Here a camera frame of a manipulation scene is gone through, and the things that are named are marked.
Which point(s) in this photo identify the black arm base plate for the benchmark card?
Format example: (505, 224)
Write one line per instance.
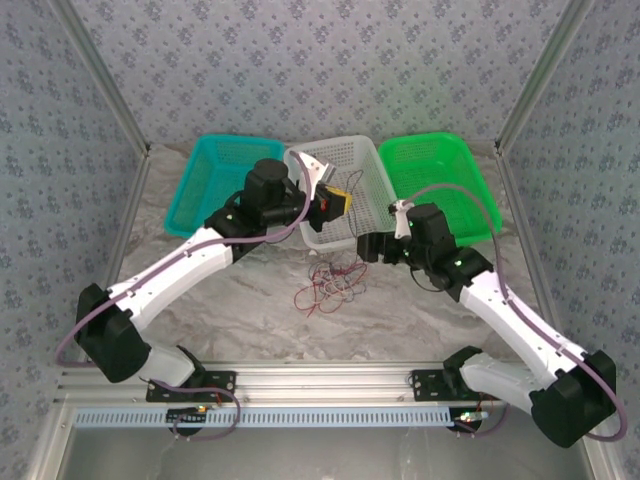
(425, 385)
(220, 380)

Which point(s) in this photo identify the aluminium frame leg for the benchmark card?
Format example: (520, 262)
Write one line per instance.
(602, 467)
(47, 450)

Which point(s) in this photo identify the aluminium upright frame post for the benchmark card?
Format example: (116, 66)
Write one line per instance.
(536, 80)
(109, 80)

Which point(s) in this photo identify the green plastic basket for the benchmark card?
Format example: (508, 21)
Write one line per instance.
(435, 165)

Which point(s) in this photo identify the aluminium table side rail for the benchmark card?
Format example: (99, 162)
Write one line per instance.
(529, 250)
(120, 250)

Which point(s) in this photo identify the grey metal sheet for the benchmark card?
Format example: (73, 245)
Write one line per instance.
(320, 455)

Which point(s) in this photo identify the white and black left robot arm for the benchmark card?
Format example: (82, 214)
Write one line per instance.
(165, 280)

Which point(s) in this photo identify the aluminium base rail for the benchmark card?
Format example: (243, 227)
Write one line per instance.
(320, 382)

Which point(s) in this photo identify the teal plastic basket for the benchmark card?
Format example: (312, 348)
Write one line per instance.
(210, 165)

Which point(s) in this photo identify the black controller board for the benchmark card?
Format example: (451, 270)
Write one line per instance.
(182, 416)
(467, 422)

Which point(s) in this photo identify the white plastic basket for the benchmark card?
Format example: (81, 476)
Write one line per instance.
(360, 160)

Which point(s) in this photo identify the marble pattern table cover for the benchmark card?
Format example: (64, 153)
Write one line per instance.
(270, 340)

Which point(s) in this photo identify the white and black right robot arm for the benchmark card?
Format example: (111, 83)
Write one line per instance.
(505, 320)

